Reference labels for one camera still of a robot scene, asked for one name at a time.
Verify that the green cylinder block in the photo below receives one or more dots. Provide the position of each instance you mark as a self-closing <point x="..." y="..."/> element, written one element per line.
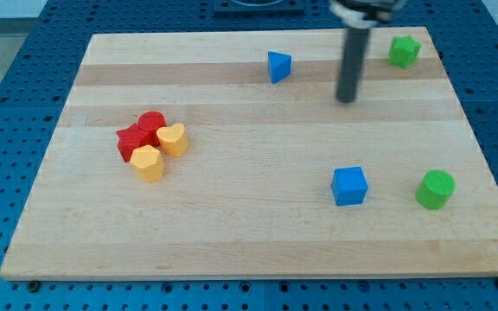
<point x="435" y="189"/>

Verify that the red star block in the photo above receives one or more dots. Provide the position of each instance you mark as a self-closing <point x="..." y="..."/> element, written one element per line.
<point x="132" y="138"/>

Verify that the blue triangle block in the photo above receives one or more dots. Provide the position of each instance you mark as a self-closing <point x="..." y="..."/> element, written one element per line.
<point x="279" y="66"/>

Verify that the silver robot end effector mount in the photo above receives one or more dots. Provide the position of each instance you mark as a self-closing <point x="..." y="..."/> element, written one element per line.
<point x="365" y="14"/>

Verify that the green star block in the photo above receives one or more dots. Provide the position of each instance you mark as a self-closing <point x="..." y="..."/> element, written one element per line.
<point x="403" y="51"/>

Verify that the red cylinder block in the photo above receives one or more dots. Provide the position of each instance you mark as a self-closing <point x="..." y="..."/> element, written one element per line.
<point x="151" y="122"/>

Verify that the yellow heart block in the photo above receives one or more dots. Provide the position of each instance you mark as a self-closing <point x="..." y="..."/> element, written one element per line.
<point x="173" y="139"/>

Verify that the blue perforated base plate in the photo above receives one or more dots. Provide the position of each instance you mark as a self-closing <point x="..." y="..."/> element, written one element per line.
<point x="39" y="78"/>

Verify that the blue cube block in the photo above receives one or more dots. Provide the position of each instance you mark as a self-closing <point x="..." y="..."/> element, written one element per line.
<point x="349" y="186"/>

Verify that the yellow hexagon block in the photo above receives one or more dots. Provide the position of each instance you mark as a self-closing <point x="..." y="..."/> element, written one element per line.
<point x="147" y="163"/>

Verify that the wooden board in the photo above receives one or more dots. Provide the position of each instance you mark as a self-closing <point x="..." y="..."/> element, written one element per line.
<point x="251" y="197"/>

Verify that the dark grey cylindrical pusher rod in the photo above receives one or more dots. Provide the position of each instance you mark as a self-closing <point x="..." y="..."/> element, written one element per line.
<point x="353" y="56"/>

